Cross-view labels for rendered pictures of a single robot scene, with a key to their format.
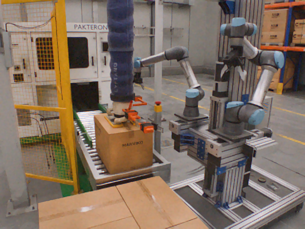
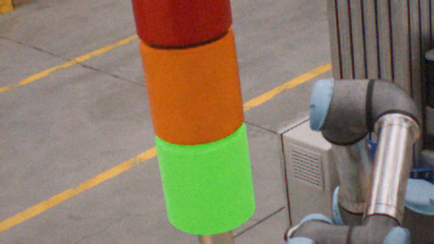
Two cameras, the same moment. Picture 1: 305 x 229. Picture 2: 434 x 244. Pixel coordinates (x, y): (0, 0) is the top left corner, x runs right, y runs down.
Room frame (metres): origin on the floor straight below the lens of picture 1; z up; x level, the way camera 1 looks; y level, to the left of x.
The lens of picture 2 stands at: (2.90, 1.48, 2.42)
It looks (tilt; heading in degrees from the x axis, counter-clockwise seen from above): 25 degrees down; 261
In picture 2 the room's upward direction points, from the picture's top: 8 degrees counter-clockwise
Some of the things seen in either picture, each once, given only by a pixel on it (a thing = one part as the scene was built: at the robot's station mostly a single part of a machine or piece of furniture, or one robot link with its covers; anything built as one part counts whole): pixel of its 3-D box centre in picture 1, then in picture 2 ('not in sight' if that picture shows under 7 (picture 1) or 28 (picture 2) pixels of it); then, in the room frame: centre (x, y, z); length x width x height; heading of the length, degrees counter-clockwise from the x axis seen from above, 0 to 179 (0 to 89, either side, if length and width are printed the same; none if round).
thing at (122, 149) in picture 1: (121, 140); not in sight; (2.21, 0.29, 0.75); 0.60 x 0.40 x 0.40; 25
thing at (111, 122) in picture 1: (113, 119); not in sight; (2.17, 0.35, 0.97); 0.34 x 0.10 x 0.05; 24
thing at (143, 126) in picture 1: (146, 127); not in sight; (1.66, 0.03, 1.08); 0.08 x 0.07 x 0.05; 24
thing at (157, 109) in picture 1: (157, 146); not in sight; (2.61, -0.08, 0.50); 0.07 x 0.07 x 1.00; 25
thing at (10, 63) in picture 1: (8, 49); not in sight; (2.17, 1.27, 1.62); 0.20 x 0.05 x 0.30; 25
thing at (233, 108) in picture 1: (235, 110); not in sight; (1.69, -0.61, 1.20); 0.13 x 0.12 x 0.14; 37
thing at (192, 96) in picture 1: (192, 97); (415, 209); (2.13, -0.37, 1.20); 0.13 x 0.12 x 0.14; 150
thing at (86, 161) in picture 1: (76, 139); not in sight; (2.80, 0.92, 0.50); 2.31 x 0.05 x 0.19; 25
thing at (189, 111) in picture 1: (191, 109); not in sight; (2.12, -0.37, 1.09); 0.15 x 0.15 x 0.10
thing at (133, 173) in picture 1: (135, 172); not in sight; (1.88, 0.13, 0.58); 0.70 x 0.03 x 0.06; 115
